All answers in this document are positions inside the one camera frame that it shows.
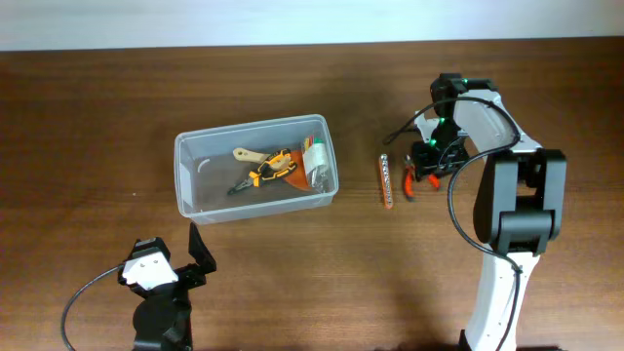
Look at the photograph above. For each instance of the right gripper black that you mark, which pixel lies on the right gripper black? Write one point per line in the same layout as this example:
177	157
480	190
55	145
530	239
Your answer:
428	163

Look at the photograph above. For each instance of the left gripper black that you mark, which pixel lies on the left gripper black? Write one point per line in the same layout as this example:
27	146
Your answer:
187	278

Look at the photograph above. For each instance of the red handled wire cutters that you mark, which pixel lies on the red handled wire cutters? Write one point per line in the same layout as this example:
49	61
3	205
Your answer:
408	183

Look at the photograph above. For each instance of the clear plastic container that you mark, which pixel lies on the clear plastic container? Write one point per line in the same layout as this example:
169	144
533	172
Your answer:
205	169

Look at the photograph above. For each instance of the orange black long-nose pliers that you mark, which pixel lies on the orange black long-nose pliers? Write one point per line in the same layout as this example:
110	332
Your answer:
277	165

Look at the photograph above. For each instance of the orange scraper with wooden handle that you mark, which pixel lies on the orange scraper with wooden handle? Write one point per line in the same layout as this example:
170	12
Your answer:
298	178

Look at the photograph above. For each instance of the clear case of screwdriver bits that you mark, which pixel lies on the clear case of screwdriver bits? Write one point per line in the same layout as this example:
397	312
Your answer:
316	163

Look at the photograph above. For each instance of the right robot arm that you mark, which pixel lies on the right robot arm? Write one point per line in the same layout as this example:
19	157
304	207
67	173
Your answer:
519	205

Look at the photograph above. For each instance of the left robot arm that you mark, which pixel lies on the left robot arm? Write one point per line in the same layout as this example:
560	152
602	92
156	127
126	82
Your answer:
162	321

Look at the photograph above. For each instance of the orange socket bit rail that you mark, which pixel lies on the orange socket bit rail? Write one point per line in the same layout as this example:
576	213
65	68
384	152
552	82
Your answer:
385	181

